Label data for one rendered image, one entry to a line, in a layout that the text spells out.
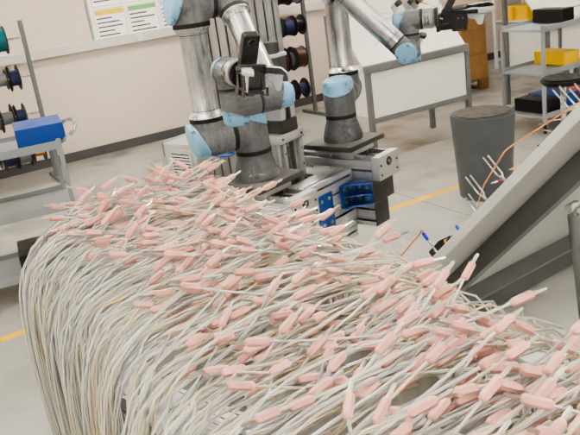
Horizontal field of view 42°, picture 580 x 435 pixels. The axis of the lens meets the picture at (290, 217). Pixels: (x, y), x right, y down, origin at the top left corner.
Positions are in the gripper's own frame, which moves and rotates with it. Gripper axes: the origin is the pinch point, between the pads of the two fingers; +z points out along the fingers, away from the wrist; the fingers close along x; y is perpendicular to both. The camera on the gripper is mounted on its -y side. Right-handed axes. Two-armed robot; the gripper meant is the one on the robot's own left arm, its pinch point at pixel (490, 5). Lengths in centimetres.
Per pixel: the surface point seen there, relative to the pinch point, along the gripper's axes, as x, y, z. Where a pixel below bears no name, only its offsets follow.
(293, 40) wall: -648, 165, -246
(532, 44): -529, 166, 39
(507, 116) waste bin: -229, 130, 8
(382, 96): -356, 150, -96
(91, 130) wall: -448, 193, -446
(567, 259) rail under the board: 67, 67, 20
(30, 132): -96, 67, -272
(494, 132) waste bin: -222, 138, -2
